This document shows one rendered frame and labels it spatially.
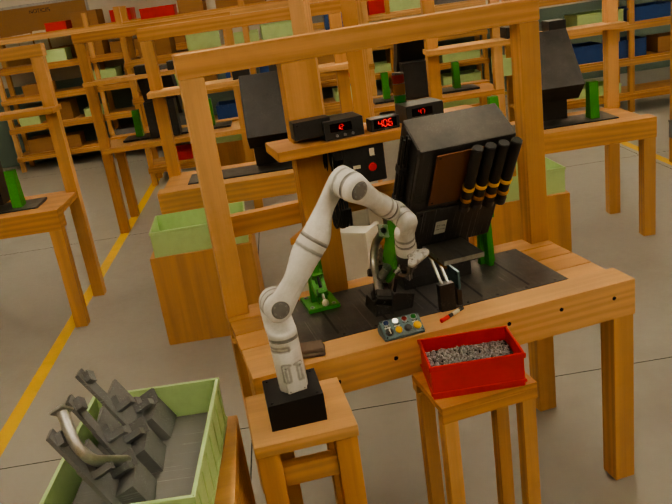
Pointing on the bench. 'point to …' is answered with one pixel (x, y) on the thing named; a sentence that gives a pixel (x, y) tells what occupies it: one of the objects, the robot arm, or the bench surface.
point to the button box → (401, 326)
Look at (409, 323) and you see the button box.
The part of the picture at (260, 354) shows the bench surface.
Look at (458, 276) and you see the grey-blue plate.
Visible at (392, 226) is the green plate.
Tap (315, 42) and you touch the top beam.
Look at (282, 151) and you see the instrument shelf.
